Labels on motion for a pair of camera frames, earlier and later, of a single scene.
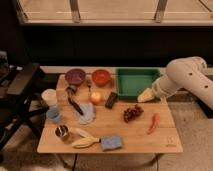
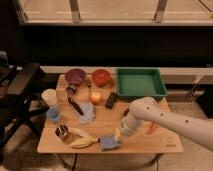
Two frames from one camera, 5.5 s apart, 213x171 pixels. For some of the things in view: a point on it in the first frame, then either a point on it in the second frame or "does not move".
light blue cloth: (89, 114) does not move
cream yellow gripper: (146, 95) -> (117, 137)
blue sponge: (110, 143) does not move
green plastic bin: (131, 82) does not move
